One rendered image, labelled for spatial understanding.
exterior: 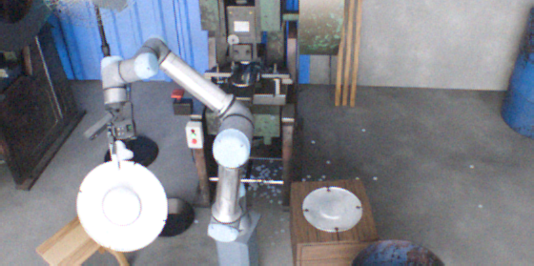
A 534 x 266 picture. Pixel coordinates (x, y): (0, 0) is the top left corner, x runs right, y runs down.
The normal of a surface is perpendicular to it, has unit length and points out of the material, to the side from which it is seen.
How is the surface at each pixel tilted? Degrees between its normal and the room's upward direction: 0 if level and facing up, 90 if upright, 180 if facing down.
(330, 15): 100
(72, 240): 0
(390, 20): 90
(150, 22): 90
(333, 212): 0
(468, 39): 90
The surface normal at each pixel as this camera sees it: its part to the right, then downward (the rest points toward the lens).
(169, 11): -0.09, 0.57
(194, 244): -0.02, -0.82
